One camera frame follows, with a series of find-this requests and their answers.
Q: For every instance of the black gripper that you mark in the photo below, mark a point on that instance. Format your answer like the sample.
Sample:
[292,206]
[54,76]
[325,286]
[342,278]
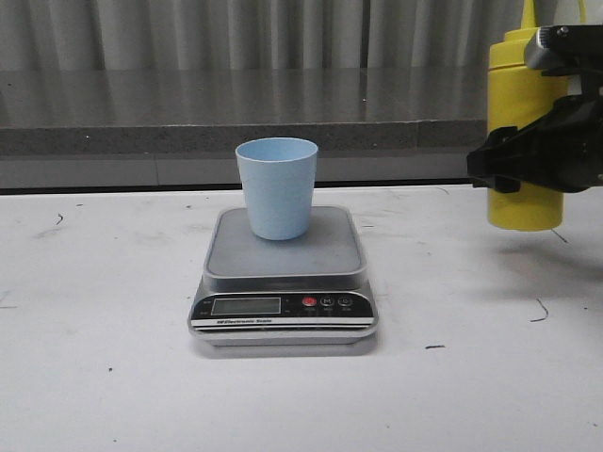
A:
[561,150]

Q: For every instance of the yellow squeeze bottle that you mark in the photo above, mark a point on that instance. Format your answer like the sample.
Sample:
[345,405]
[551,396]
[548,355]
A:
[517,96]

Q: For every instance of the silver digital kitchen scale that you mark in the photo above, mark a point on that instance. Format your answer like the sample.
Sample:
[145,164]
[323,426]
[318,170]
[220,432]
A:
[307,296]

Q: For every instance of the light blue plastic cup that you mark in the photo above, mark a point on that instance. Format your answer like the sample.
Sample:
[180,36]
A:
[278,178]

